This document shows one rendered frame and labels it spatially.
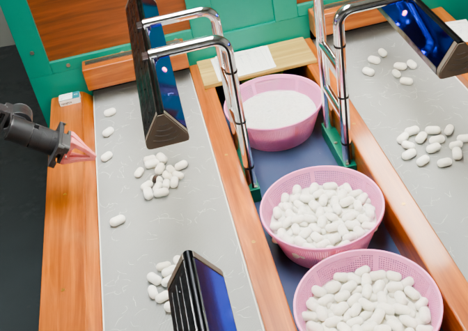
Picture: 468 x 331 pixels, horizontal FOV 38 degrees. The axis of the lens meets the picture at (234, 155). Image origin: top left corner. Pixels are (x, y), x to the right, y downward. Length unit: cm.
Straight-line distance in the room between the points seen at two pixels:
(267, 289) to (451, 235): 39
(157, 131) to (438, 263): 58
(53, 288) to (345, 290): 59
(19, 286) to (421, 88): 161
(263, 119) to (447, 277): 71
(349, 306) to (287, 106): 69
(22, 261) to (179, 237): 133
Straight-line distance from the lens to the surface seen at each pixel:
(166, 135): 122
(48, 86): 206
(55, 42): 200
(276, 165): 173
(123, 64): 195
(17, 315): 255
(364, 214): 149
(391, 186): 150
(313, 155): 174
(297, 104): 184
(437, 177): 156
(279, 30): 205
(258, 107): 184
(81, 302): 140
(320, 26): 160
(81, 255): 149
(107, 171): 174
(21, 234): 286
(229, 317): 89
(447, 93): 184
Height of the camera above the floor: 175
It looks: 37 degrees down
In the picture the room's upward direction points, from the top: 11 degrees counter-clockwise
